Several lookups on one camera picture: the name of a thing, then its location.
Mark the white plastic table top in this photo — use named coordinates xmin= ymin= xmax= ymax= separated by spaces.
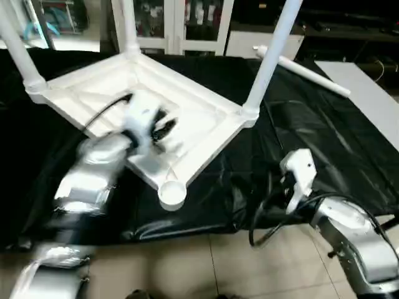
xmin=26 ymin=53 xmax=260 ymax=211

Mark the black work mat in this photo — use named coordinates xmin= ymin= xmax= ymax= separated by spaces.
xmin=0 ymin=49 xmax=399 ymax=250

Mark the white glass-door cabinet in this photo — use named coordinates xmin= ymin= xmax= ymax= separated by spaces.
xmin=115 ymin=0 xmax=235 ymax=57

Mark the black metal stand leg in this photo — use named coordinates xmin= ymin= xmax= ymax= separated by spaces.
xmin=377 ymin=215 xmax=399 ymax=232

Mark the white drawer unit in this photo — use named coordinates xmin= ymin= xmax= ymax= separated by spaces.
xmin=224 ymin=28 xmax=307 ymax=60

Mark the teal storage box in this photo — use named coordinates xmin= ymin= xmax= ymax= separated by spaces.
xmin=25 ymin=0 xmax=79 ymax=39

